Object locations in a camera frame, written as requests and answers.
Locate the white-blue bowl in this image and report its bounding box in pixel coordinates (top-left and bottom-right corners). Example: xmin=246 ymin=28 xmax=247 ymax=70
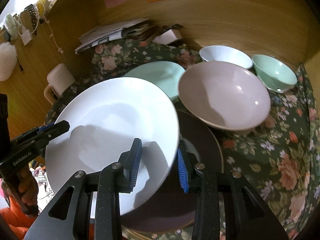
xmin=199 ymin=45 xmax=253 ymax=69

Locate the person's left hand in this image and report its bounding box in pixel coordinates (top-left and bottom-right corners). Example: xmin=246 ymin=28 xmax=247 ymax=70
xmin=1 ymin=165 xmax=39 ymax=212

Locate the orange sleeve forearm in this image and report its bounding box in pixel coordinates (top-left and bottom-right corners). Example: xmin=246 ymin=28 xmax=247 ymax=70
xmin=1 ymin=196 xmax=37 ymax=239

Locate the white cable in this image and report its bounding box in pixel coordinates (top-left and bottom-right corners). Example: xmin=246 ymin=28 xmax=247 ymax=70
xmin=44 ymin=17 xmax=65 ymax=54

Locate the beaded headband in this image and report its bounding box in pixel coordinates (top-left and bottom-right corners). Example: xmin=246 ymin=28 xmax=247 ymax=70
xmin=25 ymin=4 xmax=40 ymax=36

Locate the mint green bowl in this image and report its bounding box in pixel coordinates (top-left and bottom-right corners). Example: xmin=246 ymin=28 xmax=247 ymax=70
xmin=252 ymin=54 xmax=297 ymax=94

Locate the white fluffy pompom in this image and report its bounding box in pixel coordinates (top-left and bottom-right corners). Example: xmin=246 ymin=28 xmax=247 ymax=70
xmin=0 ymin=42 xmax=17 ymax=82

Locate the cream mug with handle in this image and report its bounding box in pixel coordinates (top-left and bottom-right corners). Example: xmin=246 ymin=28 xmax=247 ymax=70
xmin=44 ymin=63 xmax=75 ymax=105

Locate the white charger plug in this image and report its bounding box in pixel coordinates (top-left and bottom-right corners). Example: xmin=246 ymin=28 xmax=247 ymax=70
xmin=21 ymin=27 xmax=32 ymax=45

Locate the mint green plate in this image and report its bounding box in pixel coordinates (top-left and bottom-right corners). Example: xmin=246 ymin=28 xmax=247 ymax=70
xmin=124 ymin=61 xmax=185 ymax=101

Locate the large pink bowl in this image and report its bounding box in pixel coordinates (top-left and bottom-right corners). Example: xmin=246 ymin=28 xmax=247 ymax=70
xmin=178 ymin=61 xmax=271 ymax=131

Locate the stack of papers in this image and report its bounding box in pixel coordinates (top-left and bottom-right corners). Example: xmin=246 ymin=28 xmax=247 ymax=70
xmin=75 ymin=18 xmax=155 ymax=54

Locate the white plate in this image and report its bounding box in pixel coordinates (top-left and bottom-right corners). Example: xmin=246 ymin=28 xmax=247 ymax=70
xmin=45 ymin=77 xmax=180 ymax=215

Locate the purple-grey plate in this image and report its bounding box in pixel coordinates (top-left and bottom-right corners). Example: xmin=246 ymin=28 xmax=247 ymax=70
xmin=120 ymin=109 xmax=225 ymax=234

